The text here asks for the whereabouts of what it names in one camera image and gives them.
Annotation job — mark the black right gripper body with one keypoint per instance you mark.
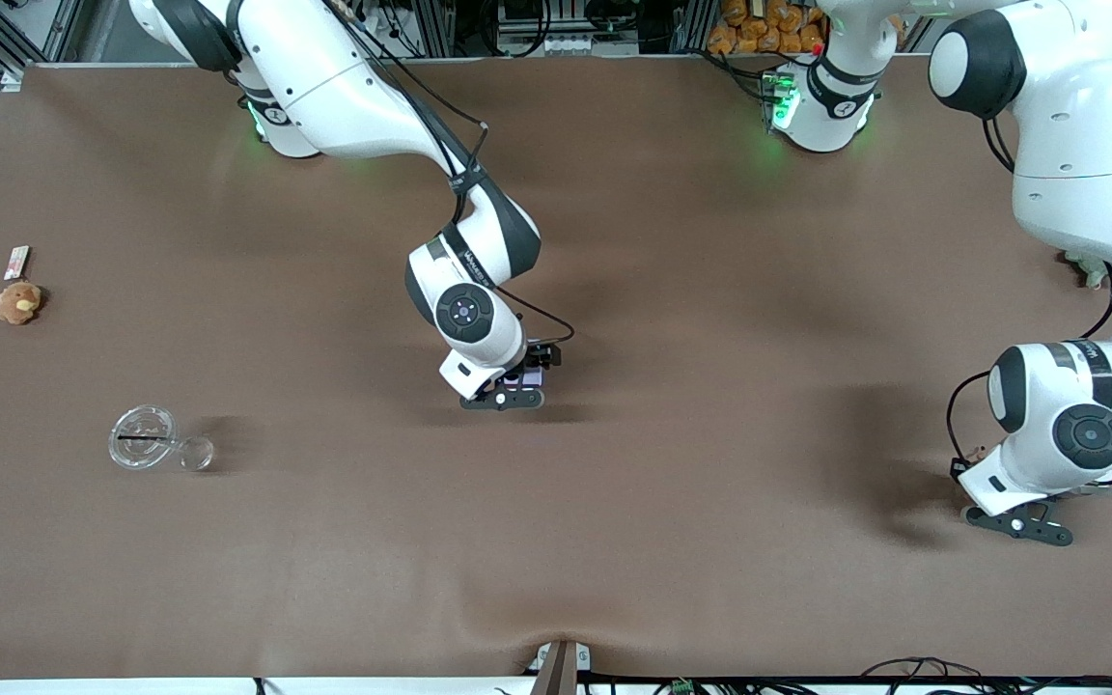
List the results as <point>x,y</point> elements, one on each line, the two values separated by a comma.
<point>543,355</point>

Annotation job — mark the lavender flip phone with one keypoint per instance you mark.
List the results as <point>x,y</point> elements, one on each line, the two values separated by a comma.
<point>529,376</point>

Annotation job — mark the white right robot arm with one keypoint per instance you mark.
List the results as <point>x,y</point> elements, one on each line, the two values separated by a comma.
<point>344,97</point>

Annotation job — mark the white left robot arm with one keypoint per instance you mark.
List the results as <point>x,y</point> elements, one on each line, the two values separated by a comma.
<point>1077,145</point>

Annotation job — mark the green plush turtle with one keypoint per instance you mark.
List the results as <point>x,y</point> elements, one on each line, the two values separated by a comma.
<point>1087,270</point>

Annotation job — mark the small clear cup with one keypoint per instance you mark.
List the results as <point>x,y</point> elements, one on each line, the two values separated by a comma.
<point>196,454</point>

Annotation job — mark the orange snack bag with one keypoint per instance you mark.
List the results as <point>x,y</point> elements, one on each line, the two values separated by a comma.
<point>768,29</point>

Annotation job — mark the clear round plastic lid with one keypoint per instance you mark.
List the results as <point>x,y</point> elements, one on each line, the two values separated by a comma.
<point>141,425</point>

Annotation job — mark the brown plush toy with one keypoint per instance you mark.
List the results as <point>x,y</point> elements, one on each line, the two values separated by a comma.
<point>17,303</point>

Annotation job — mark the small printed paper tag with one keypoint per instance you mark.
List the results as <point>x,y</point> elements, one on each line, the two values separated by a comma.
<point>16,262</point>

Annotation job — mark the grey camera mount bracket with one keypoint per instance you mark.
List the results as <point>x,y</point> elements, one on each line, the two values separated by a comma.
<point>559,666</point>

